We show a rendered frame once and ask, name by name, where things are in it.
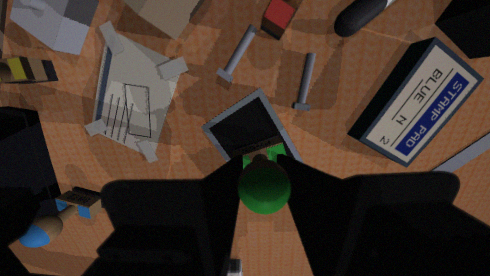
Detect tan cube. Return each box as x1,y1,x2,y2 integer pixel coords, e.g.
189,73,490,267
123,0,205,40

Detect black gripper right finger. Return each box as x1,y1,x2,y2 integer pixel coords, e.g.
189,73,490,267
277,154,460,276

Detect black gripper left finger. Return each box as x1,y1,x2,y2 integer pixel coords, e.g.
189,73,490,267
101,155,243,276

